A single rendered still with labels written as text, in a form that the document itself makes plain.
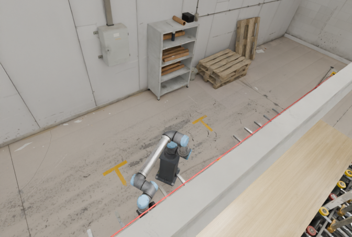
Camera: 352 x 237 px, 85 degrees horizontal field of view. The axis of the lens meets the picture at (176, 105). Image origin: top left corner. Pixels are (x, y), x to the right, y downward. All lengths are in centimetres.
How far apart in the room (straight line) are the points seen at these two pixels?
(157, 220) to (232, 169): 25
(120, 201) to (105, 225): 33
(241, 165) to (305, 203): 212
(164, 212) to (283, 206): 212
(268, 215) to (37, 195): 295
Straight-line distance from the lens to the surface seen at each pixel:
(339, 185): 313
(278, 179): 269
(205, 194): 55
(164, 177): 320
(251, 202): 241
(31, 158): 392
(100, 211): 318
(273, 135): 75
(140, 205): 169
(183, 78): 482
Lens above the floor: 296
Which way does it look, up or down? 44 degrees down
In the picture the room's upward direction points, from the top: 8 degrees clockwise
